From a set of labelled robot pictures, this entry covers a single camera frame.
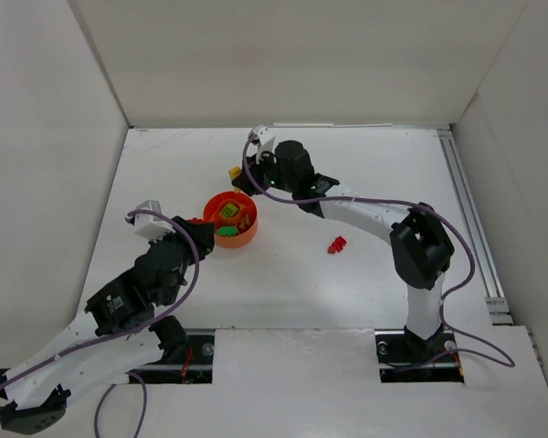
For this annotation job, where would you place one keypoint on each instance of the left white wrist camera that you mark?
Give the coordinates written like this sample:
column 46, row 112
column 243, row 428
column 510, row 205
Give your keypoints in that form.
column 149, row 227

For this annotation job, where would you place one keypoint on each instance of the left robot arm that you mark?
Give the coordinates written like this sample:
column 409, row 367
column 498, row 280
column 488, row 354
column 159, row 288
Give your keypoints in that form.
column 128, row 323

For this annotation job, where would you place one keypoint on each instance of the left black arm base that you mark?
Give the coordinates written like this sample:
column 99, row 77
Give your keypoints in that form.
column 188, row 355

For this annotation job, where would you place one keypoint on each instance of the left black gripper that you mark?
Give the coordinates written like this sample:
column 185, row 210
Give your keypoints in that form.
column 198, row 233

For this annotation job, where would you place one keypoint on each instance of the red lego pieces cluster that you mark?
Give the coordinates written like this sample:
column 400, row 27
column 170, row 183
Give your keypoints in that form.
column 337, row 245

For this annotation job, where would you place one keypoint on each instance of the yellow small lego brick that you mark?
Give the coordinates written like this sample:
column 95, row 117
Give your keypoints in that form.
column 234, row 172

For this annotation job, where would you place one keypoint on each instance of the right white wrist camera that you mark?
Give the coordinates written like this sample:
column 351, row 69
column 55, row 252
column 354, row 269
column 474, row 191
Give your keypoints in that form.
column 264, row 138

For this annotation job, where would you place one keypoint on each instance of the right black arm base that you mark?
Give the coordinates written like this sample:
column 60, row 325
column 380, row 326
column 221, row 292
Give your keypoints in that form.
column 406, row 358

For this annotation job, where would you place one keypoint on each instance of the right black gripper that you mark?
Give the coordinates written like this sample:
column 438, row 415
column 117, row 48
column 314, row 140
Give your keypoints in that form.
column 245, row 180

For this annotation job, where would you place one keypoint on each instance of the lime curved lego brick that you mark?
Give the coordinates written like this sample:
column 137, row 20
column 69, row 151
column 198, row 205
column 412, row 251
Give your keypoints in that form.
column 229, row 210

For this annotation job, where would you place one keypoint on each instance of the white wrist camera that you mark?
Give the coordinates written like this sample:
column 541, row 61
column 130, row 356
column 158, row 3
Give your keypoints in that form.
column 149, row 227
column 264, row 138

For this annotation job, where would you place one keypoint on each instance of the brown lego brick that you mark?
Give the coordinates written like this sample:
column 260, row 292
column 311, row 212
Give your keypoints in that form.
column 244, row 223

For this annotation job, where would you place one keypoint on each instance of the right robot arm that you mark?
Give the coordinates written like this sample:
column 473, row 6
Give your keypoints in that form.
column 421, row 248

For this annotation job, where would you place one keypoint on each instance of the orange round divided container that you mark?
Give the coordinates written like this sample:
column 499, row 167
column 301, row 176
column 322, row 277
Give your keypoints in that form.
column 246, row 206

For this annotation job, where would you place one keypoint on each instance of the green long lego brick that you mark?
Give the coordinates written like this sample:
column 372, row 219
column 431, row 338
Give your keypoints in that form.
column 227, row 231

